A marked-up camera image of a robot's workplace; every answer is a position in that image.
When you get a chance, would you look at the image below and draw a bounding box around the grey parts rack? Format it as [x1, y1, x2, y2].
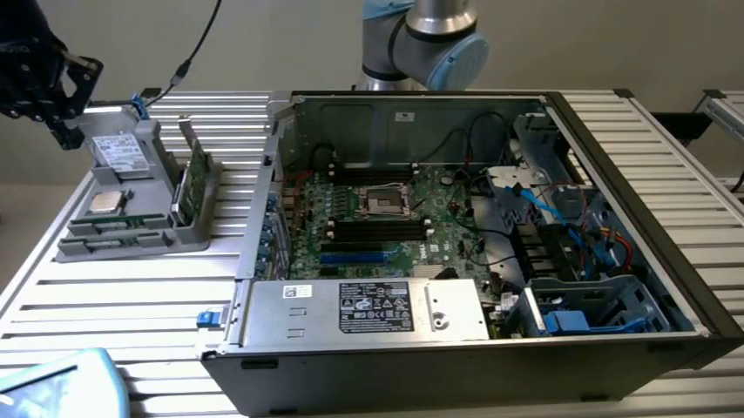
[53, 102, 226, 263]

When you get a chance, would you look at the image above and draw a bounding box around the hard disk with white label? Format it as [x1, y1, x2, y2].
[89, 133, 151, 174]

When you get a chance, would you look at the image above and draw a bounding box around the open black PC case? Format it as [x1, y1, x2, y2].
[199, 89, 744, 418]

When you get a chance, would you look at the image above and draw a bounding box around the green RAM stick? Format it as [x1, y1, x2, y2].
[79, 236, 143, 251]
[85, 216, 148, 231]

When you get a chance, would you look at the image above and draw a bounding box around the black cable with plug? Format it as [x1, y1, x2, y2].
[143, 0, 226, 108]

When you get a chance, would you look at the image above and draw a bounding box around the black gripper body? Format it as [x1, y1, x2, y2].
[0, 0, 72, 125]

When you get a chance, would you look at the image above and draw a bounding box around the red wire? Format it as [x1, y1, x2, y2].
[601, 226, 636, 267]

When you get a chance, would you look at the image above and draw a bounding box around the blue expansion slot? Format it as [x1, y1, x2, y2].
[316, 253, 390, 266]

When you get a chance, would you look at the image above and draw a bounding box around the black expansion slot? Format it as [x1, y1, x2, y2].
[318, 243, 386, 254]

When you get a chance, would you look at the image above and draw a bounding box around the metal drive cage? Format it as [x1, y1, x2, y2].
[482, 111, 589, 228]

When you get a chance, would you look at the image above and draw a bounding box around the green motherboard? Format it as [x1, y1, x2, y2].
[276, 161, 505, 287]

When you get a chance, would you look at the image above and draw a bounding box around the black case fan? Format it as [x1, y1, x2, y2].
[509, 220, 584, 282]

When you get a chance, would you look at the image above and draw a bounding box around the silver CPU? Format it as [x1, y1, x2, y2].
[84, 189, 128, 215]

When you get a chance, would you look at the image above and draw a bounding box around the green graphics card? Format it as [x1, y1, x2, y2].
[170, 114, 215, 228]

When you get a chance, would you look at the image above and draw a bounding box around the CPU socket with metal frame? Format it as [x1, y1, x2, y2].
[346, 181, 418, 219]

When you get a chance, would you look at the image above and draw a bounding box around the blue case latch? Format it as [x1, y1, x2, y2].
[195, 307, 226, 328]

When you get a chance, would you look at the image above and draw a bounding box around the black wire loop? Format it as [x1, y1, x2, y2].
[418, 111, 520, 169]

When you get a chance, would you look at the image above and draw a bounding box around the metal disk bay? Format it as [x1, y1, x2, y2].
[521, 273, 697, 340]

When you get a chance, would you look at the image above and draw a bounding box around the silver power supply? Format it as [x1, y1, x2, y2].
[236, 278, 493, 346]

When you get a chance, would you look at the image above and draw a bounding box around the blue flat wire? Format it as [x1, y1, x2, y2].
[506, 184, 604, 280]

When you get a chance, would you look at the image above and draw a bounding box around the black RAM slot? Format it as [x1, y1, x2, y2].
[327, 224, 434, 233]
[334, 172, 417, 180]
[335, 167, 417, 175]
[334, 177, 417, 185]
[327, 229, 434, 239]
[327, 218, 434, 227]
[335, 163, 417, 171]
[326, 234, 435, 244]

